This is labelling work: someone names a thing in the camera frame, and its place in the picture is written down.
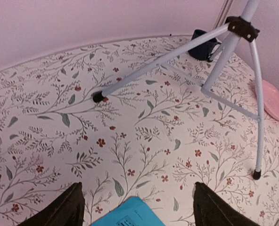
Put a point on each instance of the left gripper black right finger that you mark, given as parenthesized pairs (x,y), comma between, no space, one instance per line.
(211,210)

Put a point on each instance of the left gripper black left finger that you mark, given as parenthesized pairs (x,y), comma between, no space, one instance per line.
(66,210)

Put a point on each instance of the white perforated music stand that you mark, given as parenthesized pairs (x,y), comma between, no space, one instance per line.
(237,27)

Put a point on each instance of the blue sheet music page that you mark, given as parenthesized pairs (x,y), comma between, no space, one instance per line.
(132,212)

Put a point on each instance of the pink plastic plate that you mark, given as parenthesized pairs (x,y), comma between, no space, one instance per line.
(271,100)

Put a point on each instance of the dark blue mug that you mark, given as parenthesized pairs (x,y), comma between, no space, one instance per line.
(204,51)

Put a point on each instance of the right aluminium frame post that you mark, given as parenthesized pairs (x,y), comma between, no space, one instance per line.
(227,4)

